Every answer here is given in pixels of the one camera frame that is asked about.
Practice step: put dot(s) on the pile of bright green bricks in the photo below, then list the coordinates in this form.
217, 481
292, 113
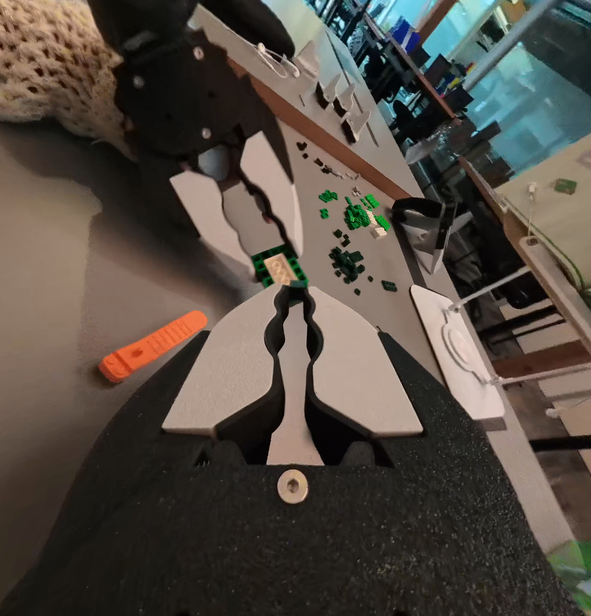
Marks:
358, 216

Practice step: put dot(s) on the white wedge dock black base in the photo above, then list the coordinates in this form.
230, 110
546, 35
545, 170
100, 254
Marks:
358, 125
330, 89
346, 98

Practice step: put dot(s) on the all-white wedge dock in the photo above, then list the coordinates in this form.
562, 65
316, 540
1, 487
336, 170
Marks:
309, 60

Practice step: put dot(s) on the black headband device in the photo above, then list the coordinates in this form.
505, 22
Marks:
406, 204

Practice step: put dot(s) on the row of small black pieces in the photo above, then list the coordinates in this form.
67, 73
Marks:
319, 163

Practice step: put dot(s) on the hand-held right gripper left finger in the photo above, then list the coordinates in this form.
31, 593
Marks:
228, 380

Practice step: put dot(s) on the green lego box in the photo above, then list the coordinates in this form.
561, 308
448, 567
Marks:
584, 577

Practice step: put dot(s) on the long wooden desk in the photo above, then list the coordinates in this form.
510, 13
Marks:
435, 91

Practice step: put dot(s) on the white book stand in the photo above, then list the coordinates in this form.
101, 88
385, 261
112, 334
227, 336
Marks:
440, 337

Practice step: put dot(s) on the black rounded case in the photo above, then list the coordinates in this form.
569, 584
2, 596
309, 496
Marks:
266, 24

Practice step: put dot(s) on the blue storage bins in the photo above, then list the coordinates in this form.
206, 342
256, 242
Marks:
404, 33

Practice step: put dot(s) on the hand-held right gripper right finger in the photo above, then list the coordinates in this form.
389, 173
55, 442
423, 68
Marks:
363, 380

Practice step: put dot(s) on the orange brick separator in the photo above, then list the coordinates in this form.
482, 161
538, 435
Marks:
151, 344

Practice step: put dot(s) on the green white lego assembly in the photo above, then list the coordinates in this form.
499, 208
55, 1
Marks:
278, 267

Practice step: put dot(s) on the black metal bar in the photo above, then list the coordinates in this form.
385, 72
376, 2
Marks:
570, 442

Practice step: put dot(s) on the person's left forearm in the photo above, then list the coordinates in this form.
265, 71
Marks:
35, 62

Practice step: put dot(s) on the white lego brick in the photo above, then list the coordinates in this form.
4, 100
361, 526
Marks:
379, 233

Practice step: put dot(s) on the open instruction booklet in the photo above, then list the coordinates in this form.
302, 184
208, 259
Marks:
541, 207

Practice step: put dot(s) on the thick wooden post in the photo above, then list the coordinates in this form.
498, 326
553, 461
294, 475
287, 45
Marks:
437, 12

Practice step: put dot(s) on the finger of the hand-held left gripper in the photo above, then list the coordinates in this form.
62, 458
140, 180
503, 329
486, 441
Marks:
204, 207
271, 178

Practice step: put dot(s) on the black smartphone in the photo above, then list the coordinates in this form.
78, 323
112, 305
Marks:
444, 231

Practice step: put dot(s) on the white triangular stand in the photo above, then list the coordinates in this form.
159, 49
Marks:
420, 240

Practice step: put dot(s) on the pile of dark green bricks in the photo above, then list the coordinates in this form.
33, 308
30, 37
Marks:
348, 262

